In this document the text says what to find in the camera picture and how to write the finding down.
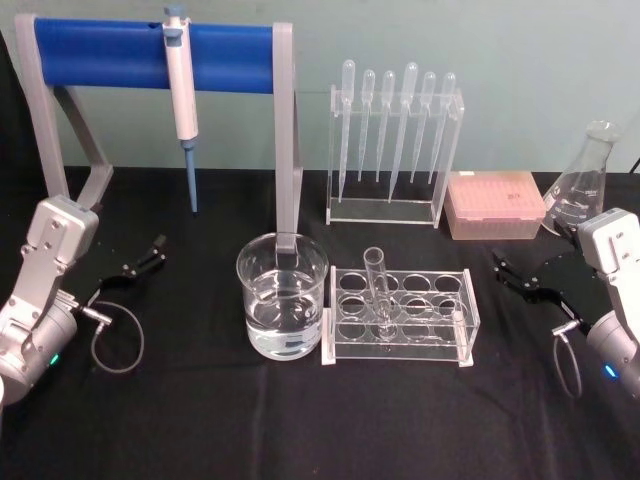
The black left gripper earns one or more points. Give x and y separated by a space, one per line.
102 289

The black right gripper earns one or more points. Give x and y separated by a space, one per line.
565 285

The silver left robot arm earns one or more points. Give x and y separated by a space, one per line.
45 250

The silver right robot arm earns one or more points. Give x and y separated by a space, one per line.
615 250

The pink pipette tip box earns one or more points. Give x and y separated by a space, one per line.
492 200

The clear acrylic test tube rack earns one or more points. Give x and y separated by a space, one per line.
450 345

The glass conical flask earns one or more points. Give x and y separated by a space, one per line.
582 190

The glass test tube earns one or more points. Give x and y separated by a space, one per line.
376 280

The clear acrylic pipette rack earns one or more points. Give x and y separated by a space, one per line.
382 211

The glass beaker with water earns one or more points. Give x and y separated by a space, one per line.
280 320

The white and blue micropipette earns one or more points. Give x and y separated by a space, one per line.
181 95

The black table cloth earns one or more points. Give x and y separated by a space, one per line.
210 420

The clear plastic transfer pipette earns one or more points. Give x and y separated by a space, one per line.
368 82
428 85
448 85
387 85
348 75
410 77

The grey stand with blue bar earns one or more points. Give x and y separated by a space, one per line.
100 57

